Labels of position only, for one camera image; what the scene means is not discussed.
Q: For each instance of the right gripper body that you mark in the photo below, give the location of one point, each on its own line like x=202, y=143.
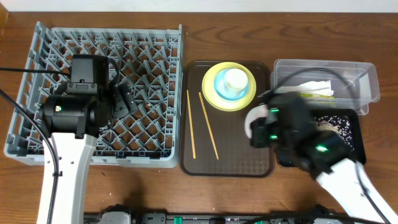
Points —
x=267, y=136

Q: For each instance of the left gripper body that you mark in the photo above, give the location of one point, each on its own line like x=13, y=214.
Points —
x=121, y=101

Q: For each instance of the white bowl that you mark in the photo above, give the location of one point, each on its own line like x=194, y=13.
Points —
x=260, y=111

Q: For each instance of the white napkin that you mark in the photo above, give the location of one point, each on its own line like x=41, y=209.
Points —
x=322, y=88

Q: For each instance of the rice food waste pile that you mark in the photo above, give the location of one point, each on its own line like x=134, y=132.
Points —
x=340, y=125

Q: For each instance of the white cup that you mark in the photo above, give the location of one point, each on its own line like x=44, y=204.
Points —
x=235, y=81

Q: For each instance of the wooden chopstick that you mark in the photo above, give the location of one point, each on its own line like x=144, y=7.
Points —
x=208, y=125
x=191, y=125

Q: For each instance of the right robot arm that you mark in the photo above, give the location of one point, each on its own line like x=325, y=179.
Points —
x=328, y=160

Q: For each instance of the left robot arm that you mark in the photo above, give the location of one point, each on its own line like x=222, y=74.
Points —
x=71, y=120

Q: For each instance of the grey dish rack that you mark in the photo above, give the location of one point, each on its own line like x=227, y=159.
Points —
x=151, y=66

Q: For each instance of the clear plastic bin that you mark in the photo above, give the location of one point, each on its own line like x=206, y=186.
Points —
x=359, y=90

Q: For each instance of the black tray bin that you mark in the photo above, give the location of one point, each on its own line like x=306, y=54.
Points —
x=284, y=156

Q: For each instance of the dark brown serving tray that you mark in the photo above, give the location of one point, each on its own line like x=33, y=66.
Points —
x=236, y=156

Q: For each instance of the yellow plate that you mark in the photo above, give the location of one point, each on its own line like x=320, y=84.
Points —
x=218, y=102

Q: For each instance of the light blue bowl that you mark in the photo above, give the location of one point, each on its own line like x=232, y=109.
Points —
x=219, y=87

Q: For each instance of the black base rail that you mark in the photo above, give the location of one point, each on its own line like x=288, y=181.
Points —
x=162, y=218

